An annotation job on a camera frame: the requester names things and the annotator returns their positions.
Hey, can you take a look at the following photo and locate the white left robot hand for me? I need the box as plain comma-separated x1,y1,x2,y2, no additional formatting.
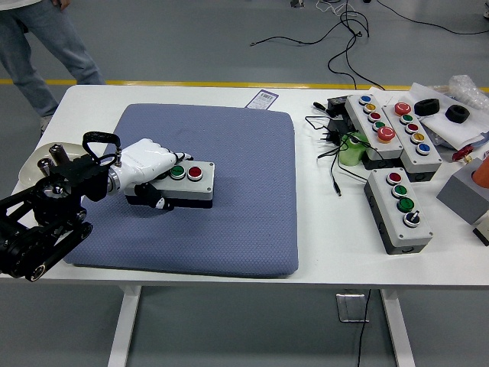
114,138,195,210

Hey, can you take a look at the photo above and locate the grey four-button box black base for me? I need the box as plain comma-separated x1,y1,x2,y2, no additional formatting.
124,159,215,210

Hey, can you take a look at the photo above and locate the grey five-button control box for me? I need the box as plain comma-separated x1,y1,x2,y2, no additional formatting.
383,101,443,183
345,93,405,161

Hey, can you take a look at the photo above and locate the person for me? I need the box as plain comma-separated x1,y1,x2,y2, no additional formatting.
0,0,106,135

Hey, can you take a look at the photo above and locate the blue-grey padded mat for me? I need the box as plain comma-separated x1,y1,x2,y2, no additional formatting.
63,102,300,279

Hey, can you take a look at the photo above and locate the white shallow bowl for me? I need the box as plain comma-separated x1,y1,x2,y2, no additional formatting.
18,141,86,188

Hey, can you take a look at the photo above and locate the purple white label tag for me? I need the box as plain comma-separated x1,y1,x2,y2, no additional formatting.
245,89,279,111

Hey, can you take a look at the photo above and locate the white table leg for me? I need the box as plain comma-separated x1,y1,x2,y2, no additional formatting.
380,288,416,367
106,284,143,367

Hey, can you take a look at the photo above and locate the black power adapter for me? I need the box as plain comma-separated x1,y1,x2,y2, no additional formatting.
326,95,353,116
329,114,358,135

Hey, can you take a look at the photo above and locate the green plastic holder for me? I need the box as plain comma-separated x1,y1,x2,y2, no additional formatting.
338,132,368,167

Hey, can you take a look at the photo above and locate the silver floor socket plate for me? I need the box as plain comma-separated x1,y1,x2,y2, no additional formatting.
335,292,371,324

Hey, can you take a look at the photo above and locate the grey block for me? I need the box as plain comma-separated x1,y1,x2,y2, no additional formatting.
436,158,489,226

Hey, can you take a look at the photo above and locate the clear bubble wrap bag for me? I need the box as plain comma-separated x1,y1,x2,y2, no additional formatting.
442,74,489,112

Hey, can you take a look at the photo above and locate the orange cylinder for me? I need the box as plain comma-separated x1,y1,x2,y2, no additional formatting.
471,156,489,188

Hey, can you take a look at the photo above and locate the small white black box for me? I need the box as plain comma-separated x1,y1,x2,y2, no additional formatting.
472,213,489,247

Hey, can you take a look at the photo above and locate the black plug with cord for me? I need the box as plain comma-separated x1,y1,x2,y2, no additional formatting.
304,114,383,198

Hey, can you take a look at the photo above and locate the black floor cable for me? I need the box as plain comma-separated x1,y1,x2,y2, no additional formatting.
376,0,489,36
327,0,387,92
250,0,364,47

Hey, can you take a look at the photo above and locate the white floor cable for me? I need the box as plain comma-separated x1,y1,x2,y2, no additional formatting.
316,0,347,17

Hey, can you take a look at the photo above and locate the black socket cable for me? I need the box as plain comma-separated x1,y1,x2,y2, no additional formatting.
356,289,372,367

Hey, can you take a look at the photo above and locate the oval black foam ring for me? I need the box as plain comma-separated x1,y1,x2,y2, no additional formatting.
413,98,440,116

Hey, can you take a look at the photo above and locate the round black foam ring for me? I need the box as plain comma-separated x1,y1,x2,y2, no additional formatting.
445,105,471,124

